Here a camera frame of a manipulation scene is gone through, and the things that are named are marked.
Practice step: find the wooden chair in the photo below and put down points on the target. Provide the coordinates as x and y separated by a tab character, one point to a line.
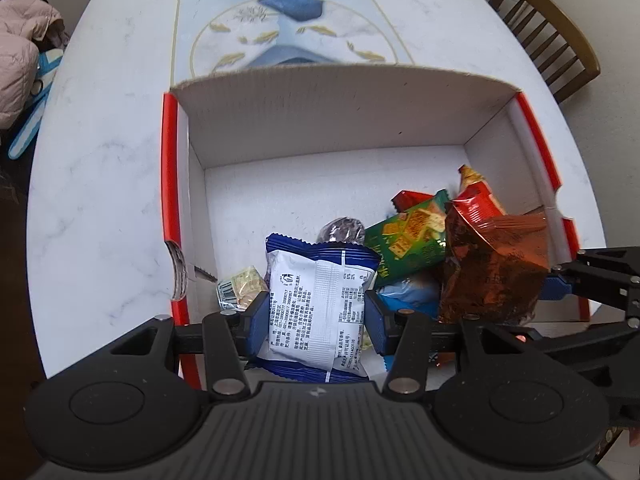
550	25

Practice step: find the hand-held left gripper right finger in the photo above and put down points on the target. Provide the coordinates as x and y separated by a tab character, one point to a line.
377	322

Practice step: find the blue white snack packet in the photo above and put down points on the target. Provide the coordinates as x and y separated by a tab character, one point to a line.
315	310

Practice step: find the round chocolate snack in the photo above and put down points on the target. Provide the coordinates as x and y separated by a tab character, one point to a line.
340	230

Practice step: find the pale yellow snack packet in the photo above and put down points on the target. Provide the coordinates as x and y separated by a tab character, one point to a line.
240	287

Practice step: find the white red cardboard box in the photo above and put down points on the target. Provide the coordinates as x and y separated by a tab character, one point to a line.
325	120

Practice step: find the pink padded jacket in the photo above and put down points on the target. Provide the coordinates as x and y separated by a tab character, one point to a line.
20	50

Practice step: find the blue striped bag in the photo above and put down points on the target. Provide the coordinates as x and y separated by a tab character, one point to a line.
35	105

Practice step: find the green cracker snack packet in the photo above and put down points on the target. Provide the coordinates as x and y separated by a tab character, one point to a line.
405	240

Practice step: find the dark red snack bag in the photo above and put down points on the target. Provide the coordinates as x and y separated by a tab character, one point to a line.
490	265

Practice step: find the blue cookie snack packet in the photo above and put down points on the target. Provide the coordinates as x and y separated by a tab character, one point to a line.
407	295

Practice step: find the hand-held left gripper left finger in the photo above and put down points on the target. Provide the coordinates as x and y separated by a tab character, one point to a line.
257	325

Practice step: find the red puffed snack bag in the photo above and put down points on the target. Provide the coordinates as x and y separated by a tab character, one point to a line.
480	195

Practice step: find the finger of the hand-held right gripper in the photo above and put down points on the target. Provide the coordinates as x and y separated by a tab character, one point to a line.
555	287
580	342

